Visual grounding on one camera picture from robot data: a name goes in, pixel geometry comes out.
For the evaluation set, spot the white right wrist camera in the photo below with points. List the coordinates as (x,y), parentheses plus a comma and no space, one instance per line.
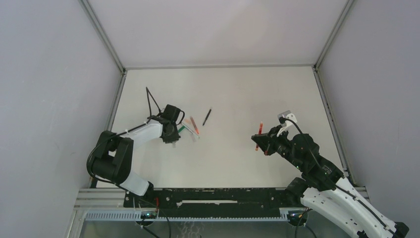
(286,119)

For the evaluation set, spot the black pen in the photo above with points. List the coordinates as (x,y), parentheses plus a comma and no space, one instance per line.
(207,116)

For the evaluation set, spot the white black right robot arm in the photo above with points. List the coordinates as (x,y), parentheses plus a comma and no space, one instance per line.
(323,187)

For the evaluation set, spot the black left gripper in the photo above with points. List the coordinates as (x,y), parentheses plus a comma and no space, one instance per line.
(175,138)

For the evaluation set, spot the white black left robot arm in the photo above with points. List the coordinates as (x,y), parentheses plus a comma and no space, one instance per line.
(172,149)

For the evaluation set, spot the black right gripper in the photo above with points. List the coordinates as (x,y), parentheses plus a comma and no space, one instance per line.
(266,140)

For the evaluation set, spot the orange pen with cap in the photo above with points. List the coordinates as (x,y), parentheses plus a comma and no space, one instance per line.
(194,125)

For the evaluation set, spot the white green-tipped pen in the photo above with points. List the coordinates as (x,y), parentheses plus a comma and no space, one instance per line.
(190,130)

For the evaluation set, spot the aluminium frame rail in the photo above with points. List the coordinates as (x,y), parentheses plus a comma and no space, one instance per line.
(332,122)

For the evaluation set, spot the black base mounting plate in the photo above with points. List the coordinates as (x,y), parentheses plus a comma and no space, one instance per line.
(225,202)

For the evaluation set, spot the white slotted cable duct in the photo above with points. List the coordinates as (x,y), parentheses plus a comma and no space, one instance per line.
(147,216)

